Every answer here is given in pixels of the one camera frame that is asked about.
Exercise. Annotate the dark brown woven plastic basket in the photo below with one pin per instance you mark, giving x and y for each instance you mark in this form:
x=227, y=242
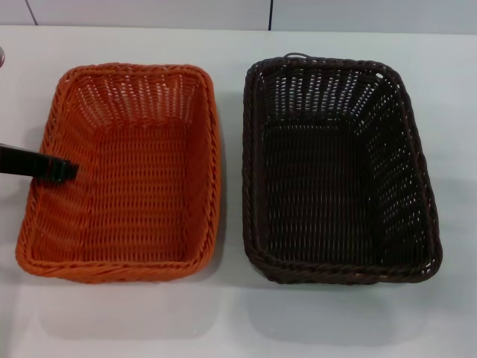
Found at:
x=328, y=209

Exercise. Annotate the grey metallic round object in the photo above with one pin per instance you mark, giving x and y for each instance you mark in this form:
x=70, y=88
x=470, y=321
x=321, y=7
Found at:
x=1, y=56

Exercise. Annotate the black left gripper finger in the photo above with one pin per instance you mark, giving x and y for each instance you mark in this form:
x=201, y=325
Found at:
x=37, y=161

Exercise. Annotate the orange woven plastic basket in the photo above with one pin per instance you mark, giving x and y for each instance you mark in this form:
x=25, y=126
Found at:
x=149, y=209

